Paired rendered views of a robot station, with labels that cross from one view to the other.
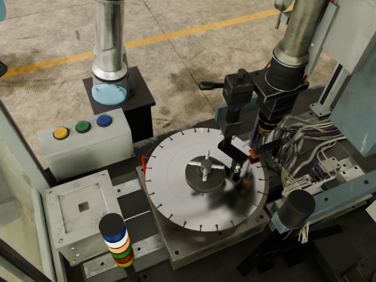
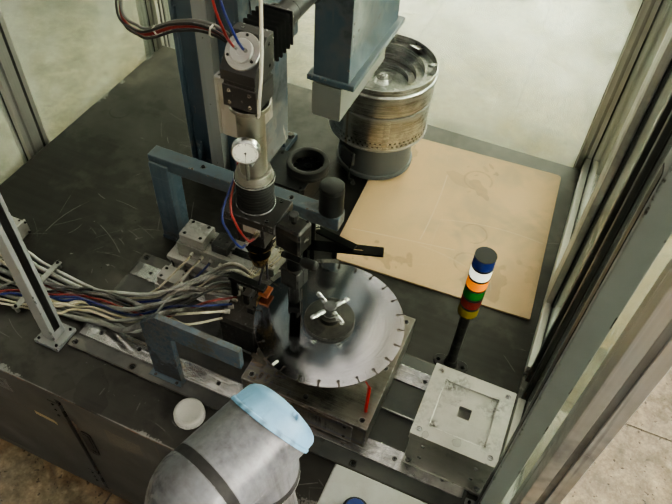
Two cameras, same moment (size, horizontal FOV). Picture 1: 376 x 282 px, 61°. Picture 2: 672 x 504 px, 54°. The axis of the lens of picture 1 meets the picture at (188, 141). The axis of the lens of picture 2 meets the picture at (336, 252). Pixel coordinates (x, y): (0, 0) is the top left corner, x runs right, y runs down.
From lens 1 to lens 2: 1.24 m
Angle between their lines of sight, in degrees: 71
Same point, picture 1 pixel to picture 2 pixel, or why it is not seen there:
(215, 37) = not seen: outside the picture
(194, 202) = (367, 307)
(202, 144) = (295, 347)
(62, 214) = (490, 424)
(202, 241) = not seen: hidden behind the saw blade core
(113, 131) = (357, 482)
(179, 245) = not seen: hidden behind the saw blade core
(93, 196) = (447, 415)
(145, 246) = (416, 378)
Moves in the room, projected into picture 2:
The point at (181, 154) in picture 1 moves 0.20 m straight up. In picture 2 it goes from (328, 356) to (332, 298)
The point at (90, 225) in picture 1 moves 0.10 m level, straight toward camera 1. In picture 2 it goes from (470, 387) to (473, 348)
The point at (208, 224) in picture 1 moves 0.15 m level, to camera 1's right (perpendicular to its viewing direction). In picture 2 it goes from (375, 284) to (333, 246)
